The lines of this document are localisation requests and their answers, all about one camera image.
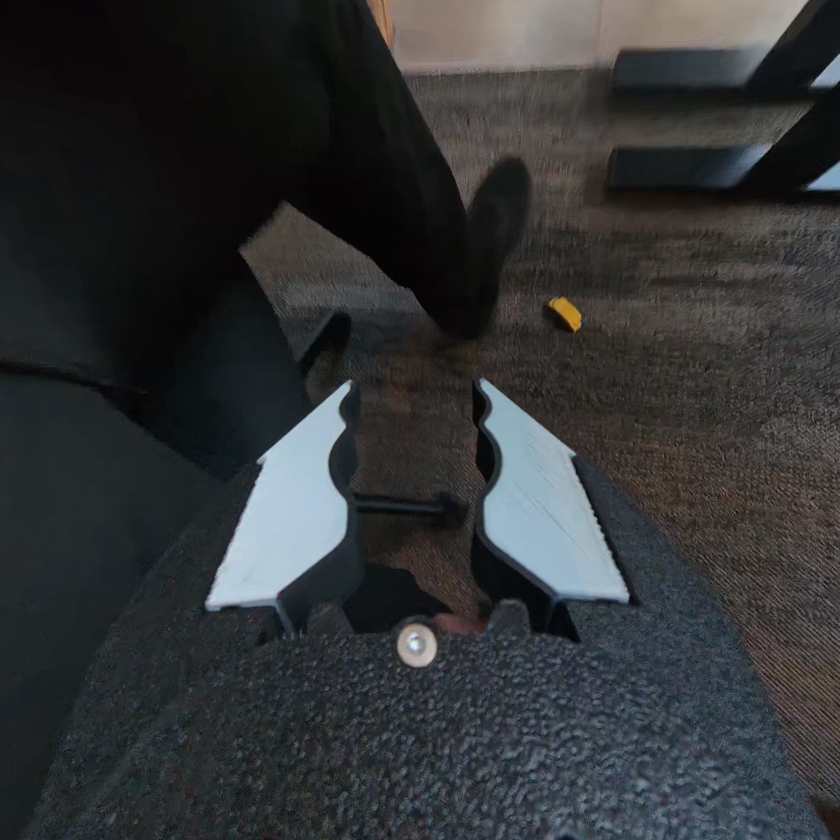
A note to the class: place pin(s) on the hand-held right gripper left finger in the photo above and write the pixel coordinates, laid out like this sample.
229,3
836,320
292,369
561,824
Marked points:
289,525

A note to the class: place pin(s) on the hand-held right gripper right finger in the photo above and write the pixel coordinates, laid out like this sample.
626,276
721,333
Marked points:
551,519

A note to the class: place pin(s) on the long black pin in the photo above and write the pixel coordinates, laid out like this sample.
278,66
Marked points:
407,505

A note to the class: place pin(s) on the small yellow fallen piece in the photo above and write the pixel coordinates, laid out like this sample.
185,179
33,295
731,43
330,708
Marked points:
565,314

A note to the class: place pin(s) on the person's black shoe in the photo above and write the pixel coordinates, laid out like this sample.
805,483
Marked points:
486,250

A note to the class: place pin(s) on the black table foot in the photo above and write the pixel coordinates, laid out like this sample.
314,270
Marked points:
696,168
696,66

